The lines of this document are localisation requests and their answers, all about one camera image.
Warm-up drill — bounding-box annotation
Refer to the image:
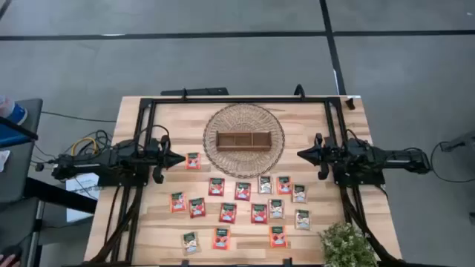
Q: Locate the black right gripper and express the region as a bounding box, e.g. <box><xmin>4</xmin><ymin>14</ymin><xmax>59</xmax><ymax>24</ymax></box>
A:
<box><xmin>296</xmin><ymin>132</ymin><xmax>334</xmax><ymax>182</ymax></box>

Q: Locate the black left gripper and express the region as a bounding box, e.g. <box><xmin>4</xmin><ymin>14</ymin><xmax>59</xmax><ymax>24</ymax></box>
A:
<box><xmin>152</xmin><ymin>135</ymin><xmax>186</xmax><ymax>185</ymax></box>

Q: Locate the orange peach tea sachet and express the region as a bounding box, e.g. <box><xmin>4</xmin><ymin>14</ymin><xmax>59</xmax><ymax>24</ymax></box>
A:
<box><xmin>170</xmin><ymin>191</ymin><xmax>188</xmax><ymax>214</ymax></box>
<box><xmin>212</xmin><ymin>227</ymin><xmax>232</xmax><ymax>251</ymax></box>
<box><xmin>185</xmin><ymin>151</ymin><xmax>202</xmax><ymax>171</ymax></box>
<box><xmin>269</xmin><ymin>225</ymin><xmax>288</xmax><ymax>248</ymax></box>
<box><xmin>276</xmin><ymin>176</ymin><xmax>293</xmax><ymax>196</ymax></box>

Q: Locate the green and white packet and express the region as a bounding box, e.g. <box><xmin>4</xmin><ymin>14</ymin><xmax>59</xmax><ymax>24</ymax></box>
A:
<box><xmin>292</xmin><ymin>183</ymin><xmax>308</xmax><ymax>204</ymax></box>

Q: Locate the wooden three-compartment box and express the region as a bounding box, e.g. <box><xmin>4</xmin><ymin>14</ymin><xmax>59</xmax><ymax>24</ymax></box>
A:
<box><xmin>215</xmin><ymin>131</ymin><xmax>273</xmax><ymax>152</ymax></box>

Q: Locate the black bar-shaped device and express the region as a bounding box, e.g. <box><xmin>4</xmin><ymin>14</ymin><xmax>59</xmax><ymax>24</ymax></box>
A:
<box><xmin>160</xmin><ymin>87</ymin><xmax>230</xmax><ymax>97</ymax></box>

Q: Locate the round woven straw placemat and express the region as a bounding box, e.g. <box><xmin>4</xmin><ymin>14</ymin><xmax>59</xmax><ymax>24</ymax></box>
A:
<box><xmin>202</xmin><ymin>102</ymin><xmax>286</xmax><ymax>179</ymax></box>

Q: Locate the potted green white plant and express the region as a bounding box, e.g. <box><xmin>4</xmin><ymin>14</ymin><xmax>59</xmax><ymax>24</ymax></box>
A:
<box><xmin>318</xmin><ymin>221</ymin><xmax>379</xmax><ymax>267</ymax></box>

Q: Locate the white printed paper sheet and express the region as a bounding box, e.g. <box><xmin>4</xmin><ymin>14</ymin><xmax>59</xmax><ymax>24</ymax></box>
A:
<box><xmin>65</xmin><ymin>171</ymin><xmax>102</xmax><ymax>223</ymax></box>

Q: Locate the black crossbeam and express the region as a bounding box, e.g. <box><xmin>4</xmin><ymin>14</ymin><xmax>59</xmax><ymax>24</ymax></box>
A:
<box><xmin>22</xmin><ymin>177</ymin><xmax>99</xmax><ymax>215</ymax></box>

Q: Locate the grey equipment stand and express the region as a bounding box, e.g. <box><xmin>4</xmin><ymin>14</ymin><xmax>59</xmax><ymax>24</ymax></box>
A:
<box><xmin>439</xmin><ymin>128</ymin><xmax>475</xmax><ymax>154</ymax></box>

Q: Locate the grey side desk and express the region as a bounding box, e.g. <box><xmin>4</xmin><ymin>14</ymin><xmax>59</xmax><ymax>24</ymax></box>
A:
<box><xmin>0</xmin><ymin>195</ymin><xmax>41</xmax><ymax>267</ymax></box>
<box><xmin>0</xmin><ymin>98</ymin><xmax>44</xmax><ymax>203</ymax></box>

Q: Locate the black slanted bar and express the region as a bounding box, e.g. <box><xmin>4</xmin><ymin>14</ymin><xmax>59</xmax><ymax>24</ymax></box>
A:
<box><xmin>0</xmin><ymin>116</ymin><xmax>39</xmax><ymax>142</ymax></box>

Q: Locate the blue folder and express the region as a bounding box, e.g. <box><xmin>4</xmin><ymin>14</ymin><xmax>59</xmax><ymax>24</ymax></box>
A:
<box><xmin>0</xmin><ymin>123</ymin><xmax>31</xmax><ymax>148</ymax></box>

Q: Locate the blue and white cup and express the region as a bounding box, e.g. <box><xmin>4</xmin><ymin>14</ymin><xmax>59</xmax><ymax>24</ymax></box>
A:
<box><xmin>0</xmin><ymin>95</ymin><xmax>29</xmax><ymax>126</ymax></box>

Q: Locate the white paper scrap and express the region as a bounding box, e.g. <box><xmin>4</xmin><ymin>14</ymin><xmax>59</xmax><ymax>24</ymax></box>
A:
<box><xmin>0</xmin><ymin>149</ymin><xmax>12</xmax><ymax>174</ymax></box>

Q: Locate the black computer mouse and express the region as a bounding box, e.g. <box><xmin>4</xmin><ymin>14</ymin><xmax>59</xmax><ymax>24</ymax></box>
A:
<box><xmin>0</xmin><ymin>244</ymin><xmax>24</xmax><ymax>260</ymax></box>

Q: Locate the person's hand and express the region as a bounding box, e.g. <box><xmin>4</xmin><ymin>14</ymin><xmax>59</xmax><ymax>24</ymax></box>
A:
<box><xmin>0</xmin><ymin>253</ymin><xmax>19</xmax><ymax>267</ymax></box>

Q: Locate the black cable bundle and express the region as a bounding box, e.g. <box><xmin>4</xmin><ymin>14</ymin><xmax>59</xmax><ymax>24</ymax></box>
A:
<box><xmin>31</xmin><ymin>128</ymin><xmax>114</xmax><ymax>175</ymax></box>

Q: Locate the yellow cable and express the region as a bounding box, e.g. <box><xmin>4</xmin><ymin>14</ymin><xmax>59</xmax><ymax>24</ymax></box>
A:
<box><xmin>70</xmin><ymin>136</ymin><xmax>99</xmax><ymax>156</ymax></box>

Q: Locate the black metal table frame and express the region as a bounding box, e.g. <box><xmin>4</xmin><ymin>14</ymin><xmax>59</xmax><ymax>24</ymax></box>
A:
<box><xmin>85</xmin><ymin>95</ymin><xmax>405</xmax><ymax>267</ymax></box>

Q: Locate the black floor cable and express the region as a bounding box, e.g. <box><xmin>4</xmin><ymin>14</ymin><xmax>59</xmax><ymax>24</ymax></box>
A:
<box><xmin>429</xmin><ymin>140</ymin><xmax>475</xmax><ymax>184</ymax></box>
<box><xmin>39</xmin><ymin>110</ymin><xmax>117</xmax><ymax>124</ymax></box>

